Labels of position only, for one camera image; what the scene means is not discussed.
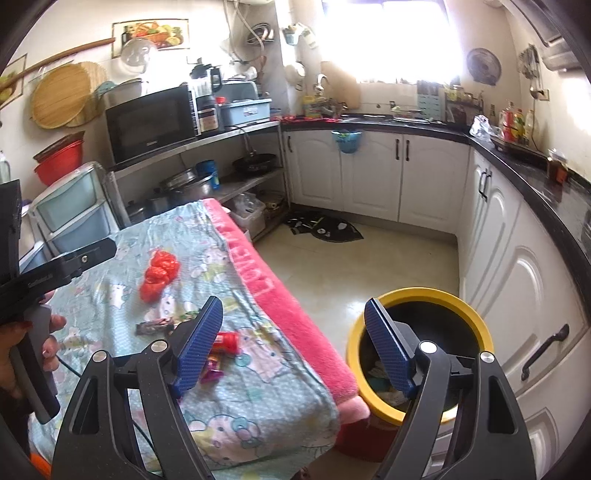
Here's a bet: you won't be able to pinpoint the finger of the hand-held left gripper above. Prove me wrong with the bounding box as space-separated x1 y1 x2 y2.
18 237 118 291

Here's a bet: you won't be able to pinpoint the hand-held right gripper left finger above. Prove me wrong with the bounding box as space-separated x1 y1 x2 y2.
51 295 225 480

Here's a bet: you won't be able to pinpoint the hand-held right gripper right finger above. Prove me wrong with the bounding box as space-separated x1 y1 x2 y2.
364 298 539 480

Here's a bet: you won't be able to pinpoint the purple snack wrapper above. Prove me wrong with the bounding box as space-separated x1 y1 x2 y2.
200 354 223 385

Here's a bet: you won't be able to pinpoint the red snack packet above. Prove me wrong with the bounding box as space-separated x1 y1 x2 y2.
210 331 242 356

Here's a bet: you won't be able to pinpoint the dark snack wrapper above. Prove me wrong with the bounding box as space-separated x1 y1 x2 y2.
135 318 175 336

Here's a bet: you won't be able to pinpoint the red plastic bag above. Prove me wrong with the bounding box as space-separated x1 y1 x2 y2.
141 250 181 303

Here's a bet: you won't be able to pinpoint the yellow-rimmed black trash bin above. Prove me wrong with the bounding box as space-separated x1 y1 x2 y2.
346 287 491 426

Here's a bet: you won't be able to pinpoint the person's left hand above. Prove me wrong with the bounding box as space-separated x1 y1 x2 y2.
0 314 66 398

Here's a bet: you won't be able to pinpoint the plastic drawer unit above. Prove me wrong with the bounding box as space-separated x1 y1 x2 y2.
28 161 121 260

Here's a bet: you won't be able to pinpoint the cartoon cat printed blanket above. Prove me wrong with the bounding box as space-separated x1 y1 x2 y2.
21 198 342 480

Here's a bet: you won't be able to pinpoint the red stool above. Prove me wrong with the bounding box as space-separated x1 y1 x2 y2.
332 406 403 460

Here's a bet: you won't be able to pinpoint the red plastic basin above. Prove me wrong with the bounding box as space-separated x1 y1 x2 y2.
33 138 86 186

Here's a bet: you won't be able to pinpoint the pink fleece blanket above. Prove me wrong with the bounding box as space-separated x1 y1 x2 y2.
203 198 371 422

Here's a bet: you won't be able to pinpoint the dark brown basin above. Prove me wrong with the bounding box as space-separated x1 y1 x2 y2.
33 130 86 162

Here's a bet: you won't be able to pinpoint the large steel pot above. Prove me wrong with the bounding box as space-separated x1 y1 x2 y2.
148 167 218 213

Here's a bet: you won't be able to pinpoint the black floor mat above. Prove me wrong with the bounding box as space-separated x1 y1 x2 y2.
284 210 365 243

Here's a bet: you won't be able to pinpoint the clear plastic container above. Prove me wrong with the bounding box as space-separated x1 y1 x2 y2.
228 193 267 236

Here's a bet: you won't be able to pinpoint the black microwave oven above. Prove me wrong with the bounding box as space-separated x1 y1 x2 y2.
105 85 200 163

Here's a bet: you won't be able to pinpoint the blue mug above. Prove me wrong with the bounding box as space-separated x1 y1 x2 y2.
196 160 220 190

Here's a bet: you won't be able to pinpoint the round bamboo tray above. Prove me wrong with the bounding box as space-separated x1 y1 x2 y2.
30 64 93 129
65 61 109 126

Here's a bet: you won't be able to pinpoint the steel pot with lid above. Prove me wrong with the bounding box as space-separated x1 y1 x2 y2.
102 78 146 109

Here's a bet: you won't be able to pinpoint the white kitchen cabinets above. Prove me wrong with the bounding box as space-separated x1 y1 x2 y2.
281 127 591 480

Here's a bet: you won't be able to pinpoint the black wok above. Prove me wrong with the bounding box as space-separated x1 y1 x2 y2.
232 154 278 175

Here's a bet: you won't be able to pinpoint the metal kitchen shelf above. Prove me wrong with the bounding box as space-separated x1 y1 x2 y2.
105 120 291 241

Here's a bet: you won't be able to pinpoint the black blender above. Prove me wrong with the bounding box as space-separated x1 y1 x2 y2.
190 58 222 134

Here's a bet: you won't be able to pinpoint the long wooden stick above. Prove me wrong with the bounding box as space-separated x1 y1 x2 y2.
0 37 116 86

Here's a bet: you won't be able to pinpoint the blue hanging basket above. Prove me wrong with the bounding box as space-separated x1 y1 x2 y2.
331 130 363 155

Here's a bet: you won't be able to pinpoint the clear plastic dome cover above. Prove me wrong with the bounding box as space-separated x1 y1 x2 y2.
119 38 160 75

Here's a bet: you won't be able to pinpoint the black countertop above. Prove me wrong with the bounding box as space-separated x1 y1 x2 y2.
281 113 591 278

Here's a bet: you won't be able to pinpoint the grey plastic box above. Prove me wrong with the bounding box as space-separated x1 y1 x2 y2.
222 80 262 104

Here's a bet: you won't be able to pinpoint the clear plastic bag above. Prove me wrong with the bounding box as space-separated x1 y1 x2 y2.
468 115 492 140

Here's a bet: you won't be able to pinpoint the glass jar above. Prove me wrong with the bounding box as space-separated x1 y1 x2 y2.
547 150 570 183

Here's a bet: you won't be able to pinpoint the black dish rack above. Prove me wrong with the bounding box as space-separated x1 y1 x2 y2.
444 85 485 124

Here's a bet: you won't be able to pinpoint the red sauce bottle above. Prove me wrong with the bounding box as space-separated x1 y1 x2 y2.
502 102 519 142

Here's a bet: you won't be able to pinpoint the kitchen faucet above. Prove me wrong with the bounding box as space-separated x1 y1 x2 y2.
314 74 352 118

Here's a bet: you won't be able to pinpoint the window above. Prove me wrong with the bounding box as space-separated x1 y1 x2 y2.
318 0 462 84

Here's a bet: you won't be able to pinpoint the hanging kitchen utensils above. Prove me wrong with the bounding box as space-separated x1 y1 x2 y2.
519 45 546 100

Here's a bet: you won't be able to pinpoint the black range hood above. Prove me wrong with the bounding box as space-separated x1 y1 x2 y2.
503 0 583 72

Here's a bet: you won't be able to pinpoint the small wall picture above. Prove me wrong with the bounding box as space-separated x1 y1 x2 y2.
0 54 27 110

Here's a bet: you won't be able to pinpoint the fruit wall picture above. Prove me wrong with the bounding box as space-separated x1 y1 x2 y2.
112 19 190 58

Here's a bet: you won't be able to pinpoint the white round wall holder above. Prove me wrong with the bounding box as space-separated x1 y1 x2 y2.
284 61 306 88

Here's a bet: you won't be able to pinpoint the coiled hoses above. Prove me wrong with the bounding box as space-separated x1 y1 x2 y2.
222 0 278 63

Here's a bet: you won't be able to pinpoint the wall fan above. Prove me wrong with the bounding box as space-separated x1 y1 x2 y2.
466 47 502 86

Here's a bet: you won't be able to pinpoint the teal wall holder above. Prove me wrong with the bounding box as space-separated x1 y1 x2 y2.
283 23 317 49

